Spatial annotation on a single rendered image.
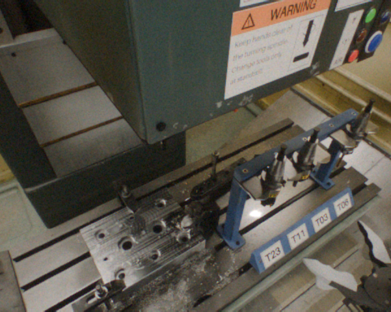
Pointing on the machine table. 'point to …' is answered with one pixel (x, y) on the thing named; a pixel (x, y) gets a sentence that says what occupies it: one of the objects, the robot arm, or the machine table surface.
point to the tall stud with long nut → (215, 161)
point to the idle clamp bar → (203, 192)
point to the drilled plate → (183, 250)
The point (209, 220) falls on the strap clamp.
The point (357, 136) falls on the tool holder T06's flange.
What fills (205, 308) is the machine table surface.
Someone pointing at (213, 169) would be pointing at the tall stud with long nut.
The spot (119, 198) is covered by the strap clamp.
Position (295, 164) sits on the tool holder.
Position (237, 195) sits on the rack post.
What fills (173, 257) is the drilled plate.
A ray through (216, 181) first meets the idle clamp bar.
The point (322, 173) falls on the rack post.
